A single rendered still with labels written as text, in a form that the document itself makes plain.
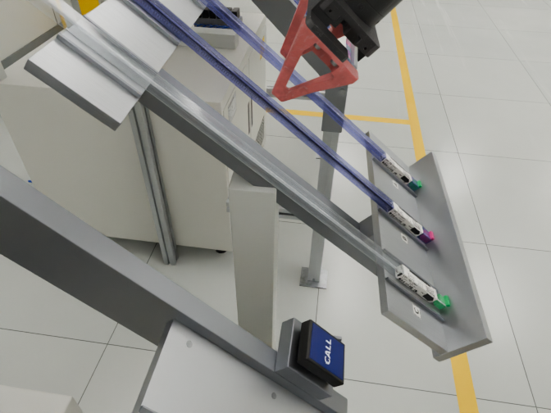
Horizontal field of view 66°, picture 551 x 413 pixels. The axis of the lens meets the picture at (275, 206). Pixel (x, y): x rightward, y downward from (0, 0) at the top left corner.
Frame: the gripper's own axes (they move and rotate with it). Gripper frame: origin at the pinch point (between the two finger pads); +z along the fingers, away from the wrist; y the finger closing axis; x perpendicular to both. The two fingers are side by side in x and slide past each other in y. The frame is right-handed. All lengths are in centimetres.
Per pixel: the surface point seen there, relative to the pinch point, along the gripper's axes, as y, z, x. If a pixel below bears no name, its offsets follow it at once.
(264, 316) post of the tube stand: 3.1, 32.0, 25.8
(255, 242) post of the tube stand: 2.9, 19.7, 13.2
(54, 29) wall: -239, 181, -70
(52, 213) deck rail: 22.9, 9.8, -10.1
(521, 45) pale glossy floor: -276, -29, 179
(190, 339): 25.3, 11.8, 3.4
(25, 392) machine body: 22.0, 44.1, 0.2
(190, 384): 28.5, 11.9, 4.4
